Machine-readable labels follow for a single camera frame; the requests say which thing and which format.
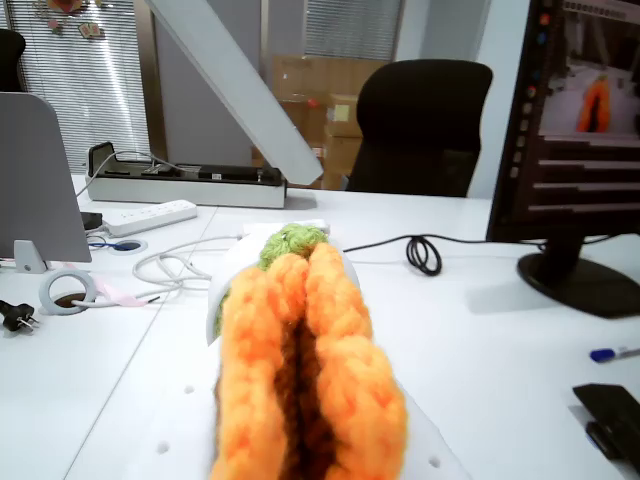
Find crochet sunflower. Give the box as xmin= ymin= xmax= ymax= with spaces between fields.
xmin=206 ymin=223 xmax=409 ymax=480

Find white power strip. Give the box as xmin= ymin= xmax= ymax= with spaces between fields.
xmin=102 ymin=199 xmax=199 ymax=239

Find black power cable with plug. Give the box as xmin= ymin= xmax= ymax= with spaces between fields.
xmin=0 ymin=298 xmax=40 ymax=336

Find black coiled cable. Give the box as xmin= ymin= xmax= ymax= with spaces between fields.
xmin=342 ymin=234 xmax=551 ymax=276

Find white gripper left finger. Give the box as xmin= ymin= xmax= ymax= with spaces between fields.
xmin=124 ymin=343 xmax=222 ymax=480

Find grey desk partition panel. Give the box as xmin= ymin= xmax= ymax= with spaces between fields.
xmin=0 ymin=92 xmax=94 ymax=275

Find black mesh office chair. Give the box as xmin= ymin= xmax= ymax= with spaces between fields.
xmin=346 ymin=59 xmax=495 ymax=199

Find blue pen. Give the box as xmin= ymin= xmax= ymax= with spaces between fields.
xmin=589 ymin=344 xmax=640 ymax=364

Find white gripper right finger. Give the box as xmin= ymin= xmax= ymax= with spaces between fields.
xmin=401 ymin=391 xmax=475 ymax=480

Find white cable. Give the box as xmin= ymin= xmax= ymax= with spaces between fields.
xmin=132 ymin=232 xmax=251 ymax=301

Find small grey grommet ring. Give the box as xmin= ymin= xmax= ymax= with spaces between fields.
xmin=107 ymin=238 xmax=149 ymax=256

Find pink ribbon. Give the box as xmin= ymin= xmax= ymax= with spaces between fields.
xmin=92 ymin=277 xmax=162 ymax=310

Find black chair backrest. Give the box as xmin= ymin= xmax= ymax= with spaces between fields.
xmin=0 ymin=28 xmax=27 ymax=94

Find stacked cardboard boxes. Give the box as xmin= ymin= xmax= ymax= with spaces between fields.
xmin=252 ymin=53 xmax=399 ymax=192

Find grey slanted panel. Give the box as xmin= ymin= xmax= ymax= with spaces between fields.
xmin=144 ymin=0 xmax=325 ymax=189

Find white cable management box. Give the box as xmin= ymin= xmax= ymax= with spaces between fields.
xmin=83 ymin=142 xmax=289 ymax=210

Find black monitor showing camera feed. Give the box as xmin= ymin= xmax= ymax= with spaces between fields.
xmin=485 ymin=0 xmax=640 ymax=320

